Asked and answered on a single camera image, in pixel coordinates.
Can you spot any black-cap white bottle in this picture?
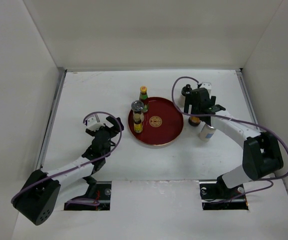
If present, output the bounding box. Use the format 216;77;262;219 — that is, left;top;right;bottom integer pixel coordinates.
178;84;192;108

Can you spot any red-cap dark sauce bottle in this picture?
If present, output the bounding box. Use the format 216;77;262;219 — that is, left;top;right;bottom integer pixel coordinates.
188;116;201;127

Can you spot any white tall shaker bottle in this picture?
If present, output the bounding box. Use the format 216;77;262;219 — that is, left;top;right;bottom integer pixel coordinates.
198;123;216;142

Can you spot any green-label yellow-cap bottle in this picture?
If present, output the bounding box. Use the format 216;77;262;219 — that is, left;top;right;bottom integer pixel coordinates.
139;86;149;113

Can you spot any small yellow-label brown bottle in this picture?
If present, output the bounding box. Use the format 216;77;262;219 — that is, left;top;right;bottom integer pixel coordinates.
134;117;143;134

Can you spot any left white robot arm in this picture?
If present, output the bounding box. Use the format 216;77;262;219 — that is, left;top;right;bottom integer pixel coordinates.
11;112;124;226

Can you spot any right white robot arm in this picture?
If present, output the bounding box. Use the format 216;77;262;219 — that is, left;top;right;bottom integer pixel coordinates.
184;87;283;198

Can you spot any red round tray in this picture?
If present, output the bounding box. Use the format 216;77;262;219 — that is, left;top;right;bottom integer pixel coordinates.
128;96;184;146

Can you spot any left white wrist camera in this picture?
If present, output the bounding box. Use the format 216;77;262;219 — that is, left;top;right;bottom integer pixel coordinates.
85;114;104;132

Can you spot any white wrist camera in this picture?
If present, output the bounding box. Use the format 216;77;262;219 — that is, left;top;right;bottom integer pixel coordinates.
85;114;104;132
198;82;212;95

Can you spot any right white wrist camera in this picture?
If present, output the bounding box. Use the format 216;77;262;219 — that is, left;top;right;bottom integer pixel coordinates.
198;82;212;95

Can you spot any right aluminium table rail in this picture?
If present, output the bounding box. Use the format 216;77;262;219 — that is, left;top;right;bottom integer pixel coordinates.
235;68;258;124

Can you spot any aluminium table rail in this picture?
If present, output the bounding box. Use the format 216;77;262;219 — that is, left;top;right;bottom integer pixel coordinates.
235;68;258;124
33;67;67;170

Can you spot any left aluminium table rail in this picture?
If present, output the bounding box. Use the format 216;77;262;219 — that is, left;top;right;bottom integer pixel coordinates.
33;67;67;170

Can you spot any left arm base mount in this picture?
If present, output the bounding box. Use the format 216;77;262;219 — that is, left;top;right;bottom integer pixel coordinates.
64;176;112;211

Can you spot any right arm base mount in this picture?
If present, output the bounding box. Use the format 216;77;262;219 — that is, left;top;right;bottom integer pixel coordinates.
199;175;248;211

